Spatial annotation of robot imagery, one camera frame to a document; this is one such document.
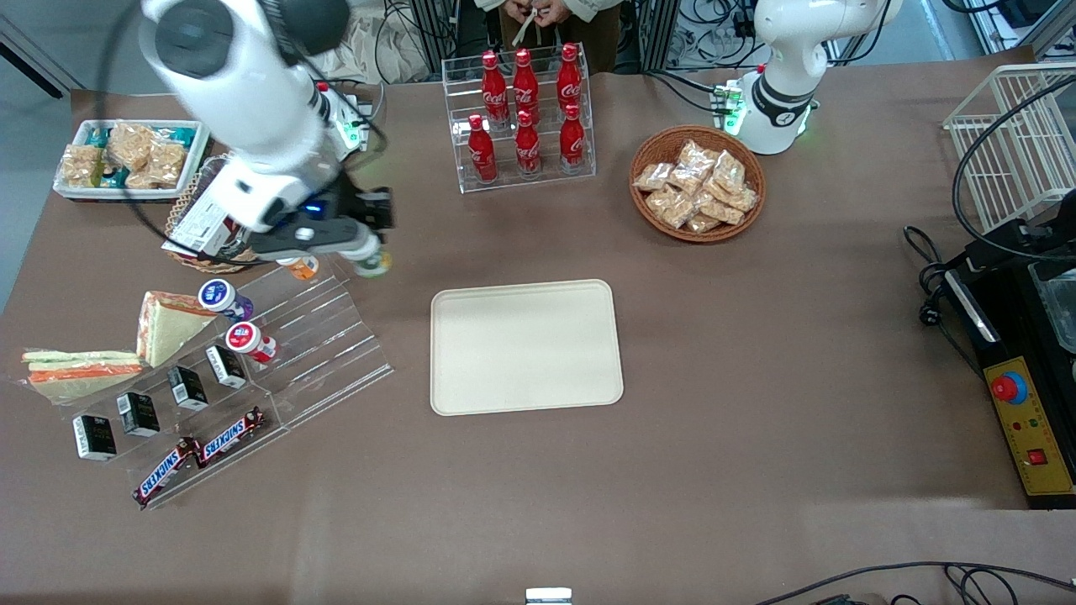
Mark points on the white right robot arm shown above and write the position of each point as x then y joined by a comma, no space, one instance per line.
244,92

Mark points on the red cola bottle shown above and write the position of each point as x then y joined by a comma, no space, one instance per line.
528,149
569,80
525,84
572,144
482,155
494,92

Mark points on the round brown wicker basket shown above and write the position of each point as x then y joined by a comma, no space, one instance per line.
651,214

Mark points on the white green connector block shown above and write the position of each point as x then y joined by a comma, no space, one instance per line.
728,101

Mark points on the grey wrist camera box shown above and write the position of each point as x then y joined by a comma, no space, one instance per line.
324,239

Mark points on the oval light wicker basket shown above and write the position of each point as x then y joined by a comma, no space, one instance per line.
189,206

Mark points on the crumpled beige paper bag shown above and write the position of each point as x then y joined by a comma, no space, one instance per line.
395,50

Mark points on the flat wrapped sandwich orange filling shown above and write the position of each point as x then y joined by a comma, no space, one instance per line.
84,378

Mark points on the clear acrylic bottle rack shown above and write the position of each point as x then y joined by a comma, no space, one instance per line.
580,181

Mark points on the upright triangular wrapped sandwich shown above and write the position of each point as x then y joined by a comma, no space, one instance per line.
168,328

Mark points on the Snickers chocolate bar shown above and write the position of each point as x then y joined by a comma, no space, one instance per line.
229,437
166,471

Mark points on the orange gum bottle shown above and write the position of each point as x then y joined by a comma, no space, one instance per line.
303,269

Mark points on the red and white snack box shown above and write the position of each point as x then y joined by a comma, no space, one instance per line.
202,223

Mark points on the white rectangular snack bin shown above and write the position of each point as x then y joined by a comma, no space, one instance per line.
197,155

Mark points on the clear acrylic stepped display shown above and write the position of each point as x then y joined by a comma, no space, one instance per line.
336,361

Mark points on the small white clip object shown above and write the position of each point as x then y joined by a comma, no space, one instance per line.
548,596

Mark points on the bystander left hand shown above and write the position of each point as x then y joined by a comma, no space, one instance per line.
556,13

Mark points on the clear wrapped snack packet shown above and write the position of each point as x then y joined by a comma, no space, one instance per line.
703,223
745,198
670,207
721,210
694,154
687,180
652,176
730,170

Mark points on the small black chocolate box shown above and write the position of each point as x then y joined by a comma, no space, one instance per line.
138,414
226,367
94,438
187,388

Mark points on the rice cracker bag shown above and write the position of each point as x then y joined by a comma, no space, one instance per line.
80,165
130,144
166,164

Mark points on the red gum bottle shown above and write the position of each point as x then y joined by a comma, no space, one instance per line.
246,339

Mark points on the bystander right hand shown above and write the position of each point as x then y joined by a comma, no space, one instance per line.
515,13

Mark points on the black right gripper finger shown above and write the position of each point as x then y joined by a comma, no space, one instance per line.
382,220
380,198

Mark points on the beige plastic tray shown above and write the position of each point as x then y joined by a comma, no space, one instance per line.
526,346

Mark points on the green gum bottle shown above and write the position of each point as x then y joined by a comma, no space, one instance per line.
373,265

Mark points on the purple gum bottle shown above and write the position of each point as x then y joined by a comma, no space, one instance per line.
220,297

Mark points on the teal snack packet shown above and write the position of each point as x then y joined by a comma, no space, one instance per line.
178,133
95,136

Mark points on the aluminium profile post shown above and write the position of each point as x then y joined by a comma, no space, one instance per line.
437,29
660,34

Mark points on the standing person brown trousers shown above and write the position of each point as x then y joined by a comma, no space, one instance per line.
601,38

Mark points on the black yellow control box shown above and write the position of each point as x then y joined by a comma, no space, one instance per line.
1030,420

